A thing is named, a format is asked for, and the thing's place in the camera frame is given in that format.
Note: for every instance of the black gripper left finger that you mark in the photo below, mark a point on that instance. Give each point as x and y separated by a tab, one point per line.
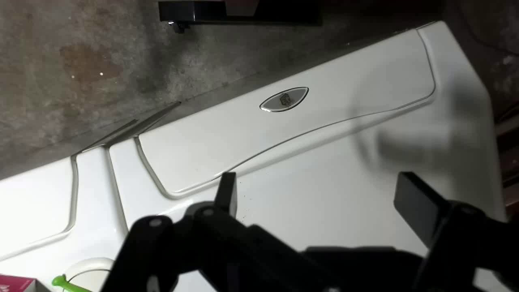
224	188

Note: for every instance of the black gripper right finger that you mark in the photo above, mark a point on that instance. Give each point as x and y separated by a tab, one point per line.
422	208

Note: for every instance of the large white washer lid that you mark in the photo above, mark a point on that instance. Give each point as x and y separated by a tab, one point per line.
345	86

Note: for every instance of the white rounded dispenser lid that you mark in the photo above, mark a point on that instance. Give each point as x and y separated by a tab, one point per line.
94	281

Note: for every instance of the green plastic stick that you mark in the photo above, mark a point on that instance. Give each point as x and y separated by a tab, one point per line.
65	284

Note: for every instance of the small white washer lid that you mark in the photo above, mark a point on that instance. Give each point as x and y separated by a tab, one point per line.
32	204

